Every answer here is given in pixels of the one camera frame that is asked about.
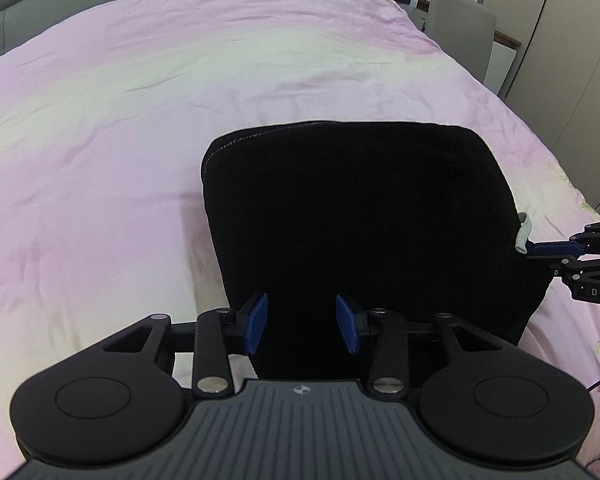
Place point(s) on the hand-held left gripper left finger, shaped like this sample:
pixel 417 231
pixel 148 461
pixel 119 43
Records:
pixel 256 325

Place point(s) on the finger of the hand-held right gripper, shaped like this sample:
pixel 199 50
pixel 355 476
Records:
pixel 555 249
pixel 595 285

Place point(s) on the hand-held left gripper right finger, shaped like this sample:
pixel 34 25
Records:
pixel 346 325

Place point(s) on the beige wardrobe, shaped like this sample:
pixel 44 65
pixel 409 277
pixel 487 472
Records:
pixel 570 60

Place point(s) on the white nightstand with wooden top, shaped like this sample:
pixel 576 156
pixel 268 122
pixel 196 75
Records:
pixel 502 60

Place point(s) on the pink floral bed blanket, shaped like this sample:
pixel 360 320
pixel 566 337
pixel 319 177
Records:
pixel 130 135

